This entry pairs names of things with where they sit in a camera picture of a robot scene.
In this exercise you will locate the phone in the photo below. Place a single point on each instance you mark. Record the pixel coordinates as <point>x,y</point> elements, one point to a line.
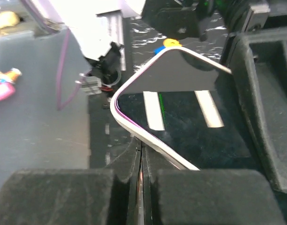
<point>184,106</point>

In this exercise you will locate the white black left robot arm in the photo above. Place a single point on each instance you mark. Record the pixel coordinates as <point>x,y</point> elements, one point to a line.
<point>58,113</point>

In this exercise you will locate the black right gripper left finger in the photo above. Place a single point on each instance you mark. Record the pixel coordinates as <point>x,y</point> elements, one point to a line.
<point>105,196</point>

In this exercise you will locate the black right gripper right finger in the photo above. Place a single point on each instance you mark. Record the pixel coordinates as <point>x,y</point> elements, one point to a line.
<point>206,197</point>

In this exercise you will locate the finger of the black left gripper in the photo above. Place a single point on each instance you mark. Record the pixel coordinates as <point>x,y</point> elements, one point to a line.
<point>180,19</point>

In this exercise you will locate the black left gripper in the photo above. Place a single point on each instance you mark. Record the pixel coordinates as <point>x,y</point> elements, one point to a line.
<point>258,61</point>

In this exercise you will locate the yellow and blue toy block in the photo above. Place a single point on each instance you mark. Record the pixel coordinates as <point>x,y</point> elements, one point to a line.
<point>167,43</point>

